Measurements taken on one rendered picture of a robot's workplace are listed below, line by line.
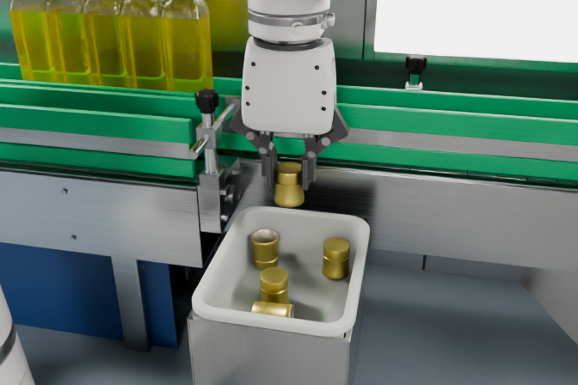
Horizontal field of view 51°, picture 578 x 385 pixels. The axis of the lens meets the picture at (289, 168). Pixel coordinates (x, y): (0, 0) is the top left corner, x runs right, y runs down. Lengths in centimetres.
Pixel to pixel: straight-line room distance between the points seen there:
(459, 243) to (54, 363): 62
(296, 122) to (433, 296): 54
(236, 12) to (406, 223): 42
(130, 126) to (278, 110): 23
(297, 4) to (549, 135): 39
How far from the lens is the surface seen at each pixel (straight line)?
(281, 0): 59
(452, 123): 81
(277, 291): 72
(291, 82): 63
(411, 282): 112
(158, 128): 78
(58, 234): 92
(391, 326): 102
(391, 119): 81
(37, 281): 102
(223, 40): 99
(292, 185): 69
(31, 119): 87
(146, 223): 84
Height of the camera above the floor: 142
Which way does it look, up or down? 27 degrees down
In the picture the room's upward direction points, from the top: straight up
